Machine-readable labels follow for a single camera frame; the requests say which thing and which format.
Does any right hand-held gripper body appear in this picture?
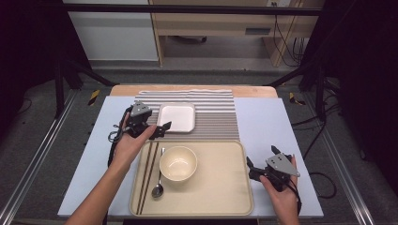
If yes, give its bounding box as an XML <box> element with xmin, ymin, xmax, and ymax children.
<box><xmin>263</xmin><ymin>152</ymin><xmax>301</xmax><ymax>192</ymax></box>

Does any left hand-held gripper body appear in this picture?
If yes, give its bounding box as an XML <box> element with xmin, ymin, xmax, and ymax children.
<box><xmin>123</xmin><ymin>100</ymin><xmax>158</xmax><ymax>140</ymax></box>

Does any white square plate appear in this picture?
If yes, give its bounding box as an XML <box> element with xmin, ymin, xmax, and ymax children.
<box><xmin>156</xmin><ymin>102</ymin><xmax>197</xmax><ymax>134</ymax></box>

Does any beige plastic tray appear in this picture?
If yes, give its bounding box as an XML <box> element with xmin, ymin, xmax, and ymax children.
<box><xmin>129</xmin><ymin>140</ymin><xmax>254</xmax><ymax>218</ymax></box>

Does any cream bowl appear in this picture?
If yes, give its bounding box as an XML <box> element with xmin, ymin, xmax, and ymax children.
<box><xmin>159</xmin><ymin>145</ymin><xmax>199</xmax><ymax>183</ymax></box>

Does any metal spoon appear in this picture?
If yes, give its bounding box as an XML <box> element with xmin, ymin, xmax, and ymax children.
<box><xmin>151</xmin><ymin>147</ymin><xmax>166</xmax><ymax>199</ymax></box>

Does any person's right hand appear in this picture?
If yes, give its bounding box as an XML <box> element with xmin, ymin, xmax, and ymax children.
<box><xmin>259</xmin><ymin>155</ymin><xmax>302</xmax><ymax>218</ymax></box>

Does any yellow black tape marker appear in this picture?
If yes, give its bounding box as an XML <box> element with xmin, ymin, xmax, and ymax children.
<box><xmin>87</xmin><ymin>89</ymin><xmax>101</xmax><ymax>107</ymax></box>
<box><xmin>288</xmin><ymin>92</ymin><xmax>306</xmax><ymax>106</ymax></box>

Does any striped placemat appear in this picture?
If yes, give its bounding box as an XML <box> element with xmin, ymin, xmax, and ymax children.
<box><xmin>123</xmin><ymin>89</ymin><xmax>241</xmax><ymax>143</ymax></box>

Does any black metal stand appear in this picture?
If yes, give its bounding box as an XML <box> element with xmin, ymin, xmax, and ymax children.
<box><xmin>266</xmin><ymin>59</ymin><xmax>328</xmax><ymax>123</ymax></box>
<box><xmin>53</xmin><ymin>52</ymin><xmax>118</xmax><ymax>120</ymax></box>

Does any white cabinet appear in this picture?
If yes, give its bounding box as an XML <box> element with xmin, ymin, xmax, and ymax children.
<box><xmin>62</xmin><ymin>0</ymin><xmax>159</xmax><ymax>62</ymax></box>

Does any light wooden desk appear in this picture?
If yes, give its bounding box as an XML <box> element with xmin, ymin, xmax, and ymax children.
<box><xmin>148</xmin><ymin>0</ymin><xmax>325</xmax><ymax>68</ymax></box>

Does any black curtain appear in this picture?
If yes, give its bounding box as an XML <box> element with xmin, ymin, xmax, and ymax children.
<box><xmin>308</xmin><ymin>0</ymin><xmax>398</xmax><ymax>188</ymax></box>
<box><xmin>0</xmin><ymin>0</ymin><xmax>92</xmax><ymax>142</ymax></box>

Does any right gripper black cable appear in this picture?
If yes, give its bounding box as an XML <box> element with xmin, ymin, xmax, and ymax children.
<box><xmin>287</xmin><ymin>179</ymin><xmax>303</xmax><ymax>217</ymax></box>

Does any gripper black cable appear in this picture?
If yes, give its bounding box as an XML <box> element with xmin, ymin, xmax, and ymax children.
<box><xmin>287</xmin><ymin>179</ymin><xmax>303</xmax><ymax>217</ymax></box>
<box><xmin>107</xmin><ymin>107</ymin><xmax>130</xmax><ymax>168</ymax></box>

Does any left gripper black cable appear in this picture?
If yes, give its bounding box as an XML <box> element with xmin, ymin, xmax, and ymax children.
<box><xmin>107</xmin><ymin>107</ymin><xmax>130</xmax><ymax>168</ymax></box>

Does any looped black floor cable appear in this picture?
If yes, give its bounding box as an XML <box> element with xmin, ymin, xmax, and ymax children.
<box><xmin>308</xmin><ymin>171</ymin><xmax>338</xmax><ymax>200</ymax></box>

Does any aluminium floor rail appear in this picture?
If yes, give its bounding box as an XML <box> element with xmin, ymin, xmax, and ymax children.
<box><xmin>0</xmin><ymin>90</ymin><xmax>79</xmax><ymax>225</ymax></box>
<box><xmin>304</xmin><ymin>93</ymin><xmax>376</xmax><ymax>225</ymax></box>

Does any bundle of hanging black cables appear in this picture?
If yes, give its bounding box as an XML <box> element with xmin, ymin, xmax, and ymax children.
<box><xmin>273</xmin><ymin>13</ymin><xmax>309</xmax><ymax>68</ymax></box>

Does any black horizontal frame bar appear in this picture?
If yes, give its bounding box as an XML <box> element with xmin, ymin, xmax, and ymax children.
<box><xmin>60</xmin><ymin>3</ymin><xmax>323</xmax><ymax>17</ymax></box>

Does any thin black floor cable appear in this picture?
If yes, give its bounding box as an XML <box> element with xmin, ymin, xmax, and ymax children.
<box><xmin>18</xmin><ymin>97</ymin><xmax>32</xmax><ymax>115</ymax></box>

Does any white wall socket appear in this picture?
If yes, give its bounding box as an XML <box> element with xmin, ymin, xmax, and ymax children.
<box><xmin>266</xmin><ymin>0</ymin><xmax>292</xmax><ymax>8</ymax></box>

